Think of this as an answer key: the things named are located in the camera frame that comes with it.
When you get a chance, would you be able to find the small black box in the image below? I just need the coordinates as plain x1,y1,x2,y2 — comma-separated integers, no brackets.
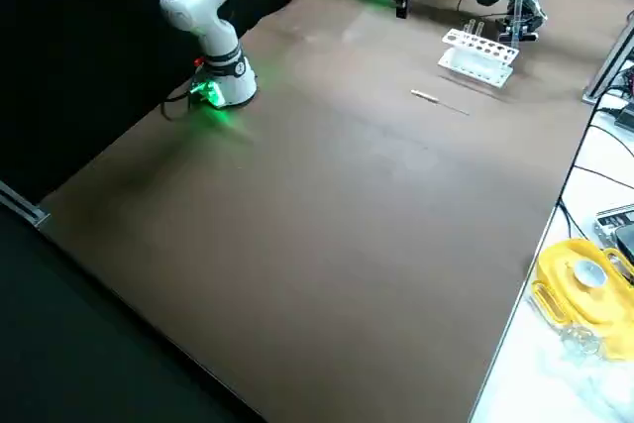
612,104,634,133

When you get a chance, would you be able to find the clear plastic bag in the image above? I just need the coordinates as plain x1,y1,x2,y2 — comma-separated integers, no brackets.
558,322,606,361

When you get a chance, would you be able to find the black base cable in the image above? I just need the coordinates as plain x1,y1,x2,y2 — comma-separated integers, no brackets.
160,87,199,123

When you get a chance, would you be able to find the grey round disc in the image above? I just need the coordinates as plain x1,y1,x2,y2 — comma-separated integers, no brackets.
571,258,609,291

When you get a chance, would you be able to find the white test tube rack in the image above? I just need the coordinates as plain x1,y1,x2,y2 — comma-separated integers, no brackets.
437,28,520,91

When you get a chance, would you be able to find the wire test tube brush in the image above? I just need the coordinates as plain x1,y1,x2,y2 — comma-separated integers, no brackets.
409,88,472,117

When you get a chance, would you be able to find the foot green light block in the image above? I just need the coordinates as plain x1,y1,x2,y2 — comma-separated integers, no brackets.
189,76,225,109

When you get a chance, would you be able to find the long black desk cable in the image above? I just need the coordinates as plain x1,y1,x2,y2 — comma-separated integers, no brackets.
555,95,606,241

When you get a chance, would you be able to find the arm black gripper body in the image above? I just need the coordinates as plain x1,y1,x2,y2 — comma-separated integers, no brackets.
503,0,549,31

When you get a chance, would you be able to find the thin black desk cable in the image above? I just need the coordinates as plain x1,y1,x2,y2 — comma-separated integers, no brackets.
572,164,634,182

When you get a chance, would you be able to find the grey device with red label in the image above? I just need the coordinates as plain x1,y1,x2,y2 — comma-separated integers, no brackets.
592,203,634,247

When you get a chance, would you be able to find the short aluminium corner rail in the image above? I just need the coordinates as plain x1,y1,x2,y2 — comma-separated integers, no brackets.
0,180,52,229

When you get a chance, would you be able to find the thick aluminium frame post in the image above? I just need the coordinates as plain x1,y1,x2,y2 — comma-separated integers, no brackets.
581,16,634,106

